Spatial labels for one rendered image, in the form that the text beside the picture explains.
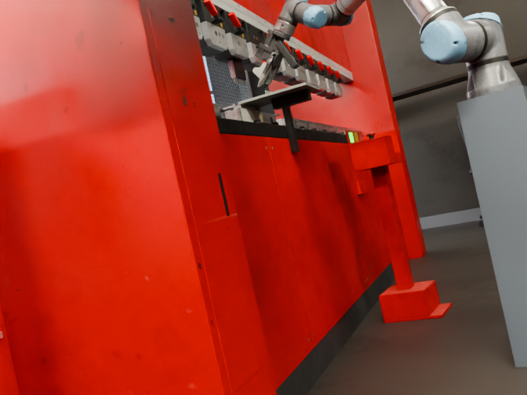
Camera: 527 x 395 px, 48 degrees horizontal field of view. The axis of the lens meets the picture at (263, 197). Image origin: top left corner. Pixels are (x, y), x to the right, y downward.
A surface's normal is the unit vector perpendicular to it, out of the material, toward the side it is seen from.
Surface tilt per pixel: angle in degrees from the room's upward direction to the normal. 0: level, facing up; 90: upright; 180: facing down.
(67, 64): 90
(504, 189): 90
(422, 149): 90
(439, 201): 90
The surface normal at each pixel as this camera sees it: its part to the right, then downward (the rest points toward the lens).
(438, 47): -0.75, 0.29
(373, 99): -0.36, 0.07
